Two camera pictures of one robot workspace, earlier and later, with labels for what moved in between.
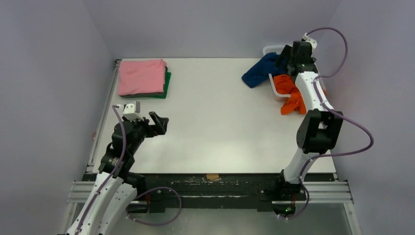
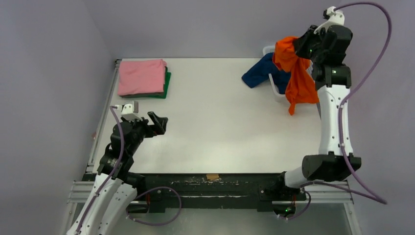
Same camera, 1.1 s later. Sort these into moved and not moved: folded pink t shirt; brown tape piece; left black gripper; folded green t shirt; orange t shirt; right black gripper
Moved: right black gripper; orange t shirt
Not moved: left black gripper; brown tape piece; folded green t shirt; folded pink t shirt
